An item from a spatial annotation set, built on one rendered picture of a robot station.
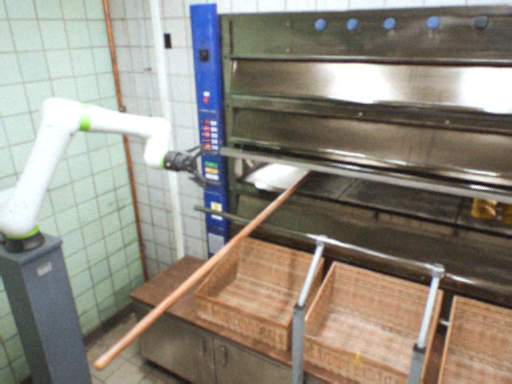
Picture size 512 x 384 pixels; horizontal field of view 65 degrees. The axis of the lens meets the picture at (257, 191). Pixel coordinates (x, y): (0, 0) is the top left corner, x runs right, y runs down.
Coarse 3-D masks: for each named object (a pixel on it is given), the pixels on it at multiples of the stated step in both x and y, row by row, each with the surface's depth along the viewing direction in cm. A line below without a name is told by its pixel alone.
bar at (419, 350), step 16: (208, 208) 208; (272, 224) 190; (320, 240) 177; (336, 240) 175; (320, 256) 178; (384, 256) 164; (400, 256) 162; (432, 272) 156; (304, 288) 172; (432, 288) 154; (304, 304) 170; (432, 304) 152; (304, 320) 172; (416, 352) 145; (416, 368) 148
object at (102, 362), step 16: (304, 176) 239; (288, 192) 218; (272, 208) 201; (256, 224) 186; (240, 240) 174; (160, 304) 133; (144, 320) 126; (128, 336) 120; (112, 352) 114; (96, 368) 110
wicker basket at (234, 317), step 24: (240, 264) 249; (264, 264) 241; (288, 264) 233; (216, 288) 233; (240, 288) 242; (264, 288) 241; (288, 288) 234; (312, 288) 214; (216, 312) 212; (240, 312) 202; (264, 312) 221; (288, 312) 221; (264, 336) 200; (288, 336) 194
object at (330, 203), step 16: (256, 192) 234; (272, 192) 229; (336, 208) 211; (352, 208) 206; (368, 208) 204; (416, 224) 191; (432, 224) 188; (448, 224) 186; (480, 240) 179; (496, 240) 175
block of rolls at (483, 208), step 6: (480, 198) 205; (474, 204) 200; (480, 204) 198; (486, 204) 197; (492, 204) 196; (504, 204) 201; (510, 204) 193; (474, 210) 192; (480, 210) 190; (486, 210) 189; (492, 210) 189; (504, 210) 193; (510, 210) 191; (474, 216) 193; (480, 216) 190; (486, 216) 189; (492, 216) 189; (504, 216) 185; (510, 216) 184; (504, 222) 186; (510, 222) 183
